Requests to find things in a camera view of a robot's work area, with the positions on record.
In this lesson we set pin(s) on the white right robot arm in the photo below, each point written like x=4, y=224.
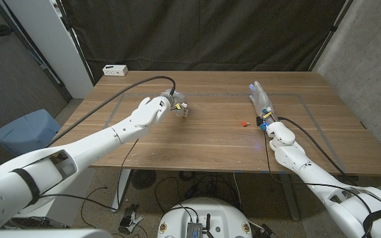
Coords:
x=296, y=158

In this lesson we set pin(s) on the black floor device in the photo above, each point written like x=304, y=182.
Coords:
x=267, y=232

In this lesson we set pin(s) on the round black floor fan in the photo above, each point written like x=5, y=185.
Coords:
x=143, y=179

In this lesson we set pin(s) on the white pillar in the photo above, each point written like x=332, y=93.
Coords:
x=55, y=43

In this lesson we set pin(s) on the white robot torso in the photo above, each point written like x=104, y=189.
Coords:
x=207, y=211

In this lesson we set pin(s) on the grey ribbed torso module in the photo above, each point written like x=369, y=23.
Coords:
x=194, y=230

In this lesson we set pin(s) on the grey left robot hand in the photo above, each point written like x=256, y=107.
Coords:
x=177, y=100

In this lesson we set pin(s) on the white power strip box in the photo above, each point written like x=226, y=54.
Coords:
x=115, y=70

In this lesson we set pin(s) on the red-headed wooden screw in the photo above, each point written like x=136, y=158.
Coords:
x=244, y=124

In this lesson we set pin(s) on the grey table leg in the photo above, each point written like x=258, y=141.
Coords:
x=289, y=198

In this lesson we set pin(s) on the blue plastic bin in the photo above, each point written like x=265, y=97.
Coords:
x=25, y=132

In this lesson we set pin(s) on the white table leg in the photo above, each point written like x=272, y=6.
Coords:
x=121, y=195

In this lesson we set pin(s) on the black and white floor glove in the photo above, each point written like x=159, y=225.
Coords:
x=129, y=219

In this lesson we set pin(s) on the black backdrop frame pole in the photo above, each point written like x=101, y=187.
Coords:
x=75, y=40
x=332, y=31

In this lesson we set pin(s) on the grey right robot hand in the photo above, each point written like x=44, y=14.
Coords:
x=262, y=100

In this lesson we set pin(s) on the white flat floor panel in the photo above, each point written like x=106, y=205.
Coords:
x=78, y=198

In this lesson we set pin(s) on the black backdrop curtain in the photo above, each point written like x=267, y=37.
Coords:
x=210, y=33

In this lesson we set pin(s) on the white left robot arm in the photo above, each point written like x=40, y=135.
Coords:
x=94, y=142

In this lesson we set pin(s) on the wooden block with holes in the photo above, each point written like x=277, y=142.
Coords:
x=186, y=113

